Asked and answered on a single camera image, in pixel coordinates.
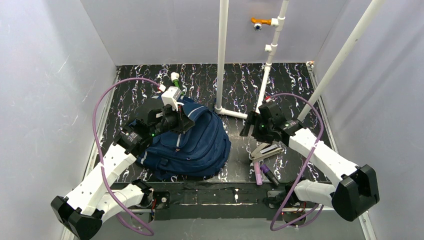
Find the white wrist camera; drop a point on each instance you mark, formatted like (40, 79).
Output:
(268, 99)
(170, 96)

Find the green white pipe fitting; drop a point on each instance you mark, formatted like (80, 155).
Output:
(175, 77)

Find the pink highlighter pen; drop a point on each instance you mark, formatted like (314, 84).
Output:
(258, 173)

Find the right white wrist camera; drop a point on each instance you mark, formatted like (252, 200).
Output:
(268, 99)

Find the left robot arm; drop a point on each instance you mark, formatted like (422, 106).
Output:
(106, 172)

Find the orange tap on pipe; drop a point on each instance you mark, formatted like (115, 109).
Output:
(258, 23)

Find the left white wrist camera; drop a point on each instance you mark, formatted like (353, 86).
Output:
(170, 96)

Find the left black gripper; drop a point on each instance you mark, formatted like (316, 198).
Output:
(184, 118)

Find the navy blue student backpack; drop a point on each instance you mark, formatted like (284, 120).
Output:
(200, 152)

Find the grey black stapler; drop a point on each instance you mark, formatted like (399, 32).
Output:
(263, 151)

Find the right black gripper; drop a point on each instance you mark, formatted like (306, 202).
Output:
(247, 126)

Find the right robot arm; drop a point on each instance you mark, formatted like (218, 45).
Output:
(324, 159)

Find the black marker pen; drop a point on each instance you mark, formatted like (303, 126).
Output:
(269, 175)

